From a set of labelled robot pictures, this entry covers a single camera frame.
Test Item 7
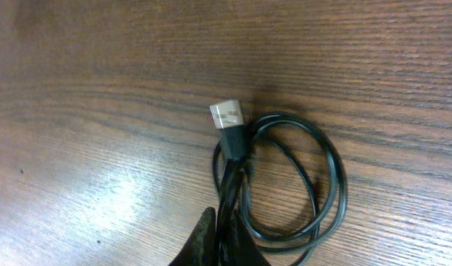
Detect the black cable bundle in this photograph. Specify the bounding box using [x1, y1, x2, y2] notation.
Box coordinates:
[209, 98, 349, 266]

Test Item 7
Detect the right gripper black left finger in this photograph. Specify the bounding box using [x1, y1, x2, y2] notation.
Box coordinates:
[169, 207, 217, 266]

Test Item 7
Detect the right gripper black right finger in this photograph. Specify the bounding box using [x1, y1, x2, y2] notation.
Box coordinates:
[225, 212, 270, 266]

